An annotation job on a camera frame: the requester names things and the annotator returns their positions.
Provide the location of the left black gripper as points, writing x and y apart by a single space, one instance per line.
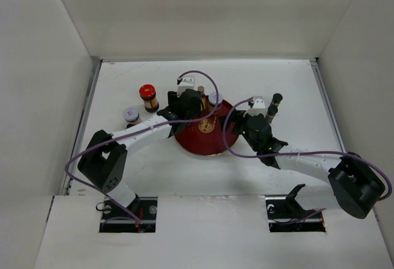
173 98

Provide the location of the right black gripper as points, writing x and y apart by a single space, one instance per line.
236 116

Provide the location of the yellow label oil bottle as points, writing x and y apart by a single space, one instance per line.
201 90

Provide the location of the white lid sauce jar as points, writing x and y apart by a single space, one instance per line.
131 116
215 103

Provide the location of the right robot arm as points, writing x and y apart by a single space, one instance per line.
349 182

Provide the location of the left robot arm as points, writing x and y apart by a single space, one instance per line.
104 167

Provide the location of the black cap pepper shaker near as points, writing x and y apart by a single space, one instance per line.
271 113

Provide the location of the black cap pepper shaker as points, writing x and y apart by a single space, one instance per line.
271 113
276 99

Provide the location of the black cap pepper shaker far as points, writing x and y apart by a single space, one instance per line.
276 99

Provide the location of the red round tray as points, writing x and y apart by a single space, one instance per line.
204 138

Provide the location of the red lid sauce jar back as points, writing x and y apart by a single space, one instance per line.
147 93

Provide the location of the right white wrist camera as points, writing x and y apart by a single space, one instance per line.
256 106

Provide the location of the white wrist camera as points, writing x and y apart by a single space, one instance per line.
184 83
256 106

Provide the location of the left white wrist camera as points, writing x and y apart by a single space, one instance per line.
184 83

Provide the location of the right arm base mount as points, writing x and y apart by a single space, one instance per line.
286 215

